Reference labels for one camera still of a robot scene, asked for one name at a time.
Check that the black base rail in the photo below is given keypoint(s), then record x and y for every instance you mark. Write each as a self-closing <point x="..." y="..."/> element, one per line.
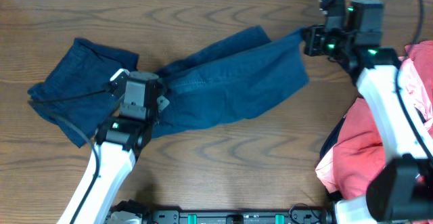
<point x="298" y="214"/>

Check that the light pink shirt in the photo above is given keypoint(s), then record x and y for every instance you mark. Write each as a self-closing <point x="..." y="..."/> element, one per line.
<point x="324" y="169"/>

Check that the red printed t-shirt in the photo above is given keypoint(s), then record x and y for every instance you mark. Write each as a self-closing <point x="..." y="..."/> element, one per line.
<point x="358" y="155"/>

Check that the black patterned garment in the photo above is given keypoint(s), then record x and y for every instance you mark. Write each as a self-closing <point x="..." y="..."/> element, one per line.
<point x="331" y="139"/>

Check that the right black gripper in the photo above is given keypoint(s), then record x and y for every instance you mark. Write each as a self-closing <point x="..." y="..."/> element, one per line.
<point x="312" y="43"/>

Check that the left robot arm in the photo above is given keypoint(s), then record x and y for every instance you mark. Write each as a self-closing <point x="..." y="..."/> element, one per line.
<point x="119" y="141"/>

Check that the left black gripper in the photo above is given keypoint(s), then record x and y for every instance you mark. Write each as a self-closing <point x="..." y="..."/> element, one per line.
<point x="160" y="101"/>

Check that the folded navy blue garment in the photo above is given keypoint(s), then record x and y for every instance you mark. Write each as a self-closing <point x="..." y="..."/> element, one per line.
<point x="78" y="89"/>

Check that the navy blue shorts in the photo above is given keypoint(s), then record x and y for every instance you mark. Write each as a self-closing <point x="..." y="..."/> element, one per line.
<point x="240" y="77"/>

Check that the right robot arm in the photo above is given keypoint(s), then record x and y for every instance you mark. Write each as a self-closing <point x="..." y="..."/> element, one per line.
<point x="351" y="36"/>

